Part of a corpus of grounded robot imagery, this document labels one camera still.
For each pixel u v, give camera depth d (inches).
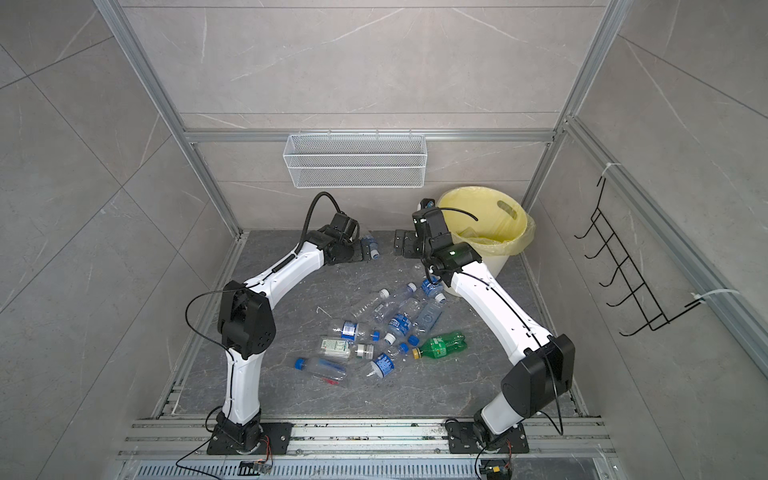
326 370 33.3
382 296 38.9
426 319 35.4
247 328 21.0
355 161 39.5
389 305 38.3
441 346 32.9
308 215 27.6
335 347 32.9
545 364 16.0
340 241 27.9
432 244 22.6
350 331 34.0
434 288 38.5
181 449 28.2
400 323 34.6
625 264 26.9
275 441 28.9
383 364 31.6
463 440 28.7
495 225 39.1
